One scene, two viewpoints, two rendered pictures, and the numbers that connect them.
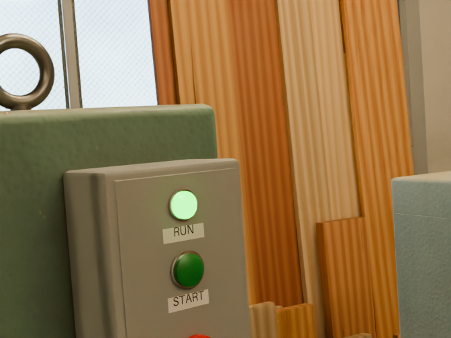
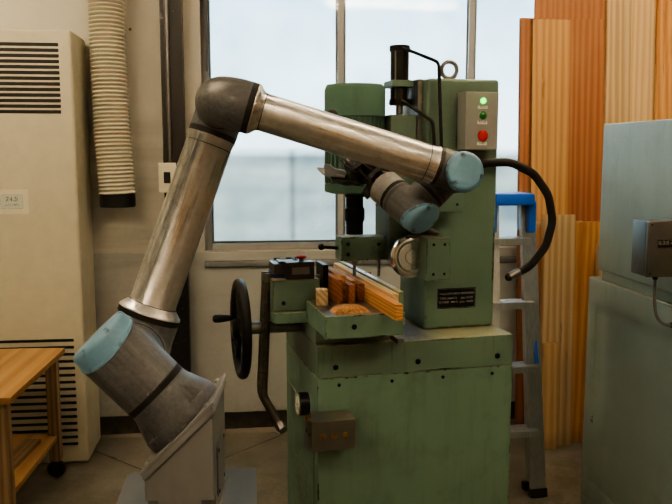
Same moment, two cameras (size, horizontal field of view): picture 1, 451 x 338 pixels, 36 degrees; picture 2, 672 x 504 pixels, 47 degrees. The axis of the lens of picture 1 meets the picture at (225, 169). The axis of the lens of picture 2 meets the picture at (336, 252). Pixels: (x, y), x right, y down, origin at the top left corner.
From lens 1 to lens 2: 181 cm
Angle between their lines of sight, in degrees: 23
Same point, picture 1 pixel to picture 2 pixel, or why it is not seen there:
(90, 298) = (461, 120)
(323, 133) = (631, 118)
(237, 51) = (575, 61)
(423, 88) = not seen: outside the picture
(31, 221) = (450, 103)
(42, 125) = (454, 82)
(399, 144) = not seen: outside the picture
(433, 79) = not seen: outside the picture
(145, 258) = (473, 111)
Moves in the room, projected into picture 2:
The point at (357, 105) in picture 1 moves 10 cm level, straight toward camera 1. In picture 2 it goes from (659, 100) to (654, 99)
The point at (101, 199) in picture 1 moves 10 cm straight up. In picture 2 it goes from (465, 97) to (465, 60)
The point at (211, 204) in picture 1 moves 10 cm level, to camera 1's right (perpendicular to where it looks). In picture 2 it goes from (490, 101) to (526, 101)
